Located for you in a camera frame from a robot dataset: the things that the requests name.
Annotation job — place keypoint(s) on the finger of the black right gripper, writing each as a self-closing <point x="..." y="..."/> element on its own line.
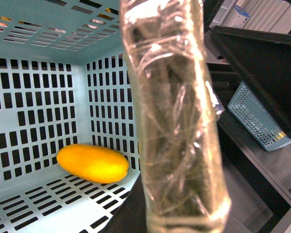
<point x="263" y="62"/>

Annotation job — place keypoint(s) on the light blue plastic basket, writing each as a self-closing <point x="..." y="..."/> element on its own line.
<point x="63" y="81"/>

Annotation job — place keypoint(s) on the grey basket handle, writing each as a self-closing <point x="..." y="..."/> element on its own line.
<point x="176" y="115"/>

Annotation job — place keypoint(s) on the yellow mango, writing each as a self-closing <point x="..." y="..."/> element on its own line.
<point x="93" y="163"/>

